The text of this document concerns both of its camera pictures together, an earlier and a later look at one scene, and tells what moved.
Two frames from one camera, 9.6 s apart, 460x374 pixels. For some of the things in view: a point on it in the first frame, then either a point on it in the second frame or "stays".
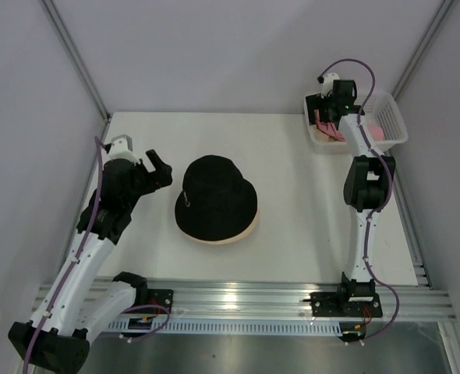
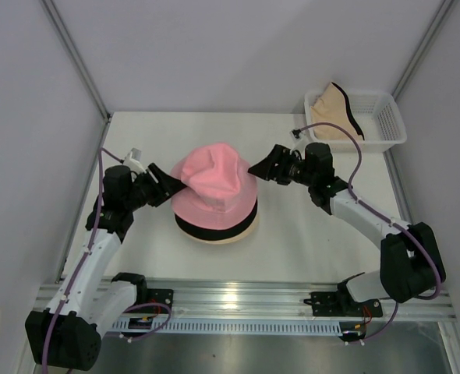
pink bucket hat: (374, 129) → (221, 195)
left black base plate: (161, 297) stays
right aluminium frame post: (421, 48) stays
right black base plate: (353, 299) stays
